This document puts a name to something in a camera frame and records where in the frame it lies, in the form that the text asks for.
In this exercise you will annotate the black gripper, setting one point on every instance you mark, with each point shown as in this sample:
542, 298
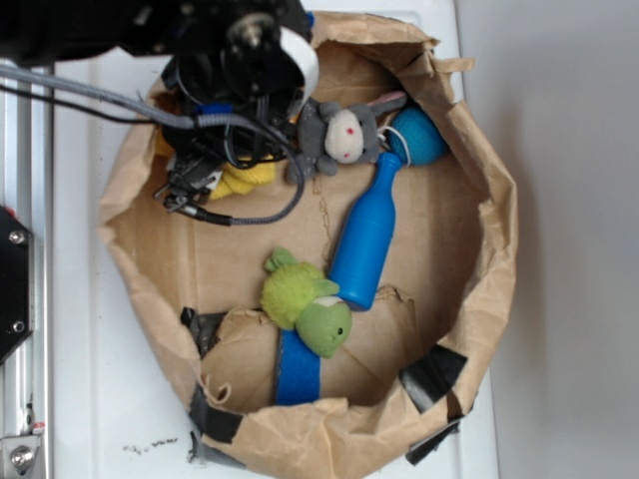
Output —
230, 155

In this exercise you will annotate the yellow cloth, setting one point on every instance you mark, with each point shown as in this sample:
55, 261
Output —
198, 172

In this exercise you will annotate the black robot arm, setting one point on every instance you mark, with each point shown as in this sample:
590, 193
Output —
241, 71

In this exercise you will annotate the grey plush donkey toy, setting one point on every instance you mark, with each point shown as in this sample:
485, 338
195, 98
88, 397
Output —
330, 135

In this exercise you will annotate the green plush turtle toy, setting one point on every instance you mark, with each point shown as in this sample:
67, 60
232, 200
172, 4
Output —
298, 297

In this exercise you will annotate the blue felt strip top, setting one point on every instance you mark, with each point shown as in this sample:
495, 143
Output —
311, 19

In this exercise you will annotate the blue felt strip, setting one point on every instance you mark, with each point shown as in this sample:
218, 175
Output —
311, 19
297, 372

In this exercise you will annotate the blue plastic bottle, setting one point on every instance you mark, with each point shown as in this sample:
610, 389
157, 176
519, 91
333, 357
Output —
366, 235

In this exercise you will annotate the brown paper bag bin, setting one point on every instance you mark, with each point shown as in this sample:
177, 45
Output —
412, 365

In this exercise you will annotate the blue felt strip bottom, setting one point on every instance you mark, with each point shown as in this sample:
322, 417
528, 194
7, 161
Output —
297, 372

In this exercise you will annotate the aluminium frame rail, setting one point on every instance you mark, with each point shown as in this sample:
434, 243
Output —
26, 187

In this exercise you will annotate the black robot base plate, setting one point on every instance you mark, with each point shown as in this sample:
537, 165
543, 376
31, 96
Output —
16, 283

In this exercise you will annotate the blue ball with string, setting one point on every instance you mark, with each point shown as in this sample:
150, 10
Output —
415, 139

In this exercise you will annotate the metal corner bracket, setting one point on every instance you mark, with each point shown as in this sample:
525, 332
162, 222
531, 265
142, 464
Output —
22, 457

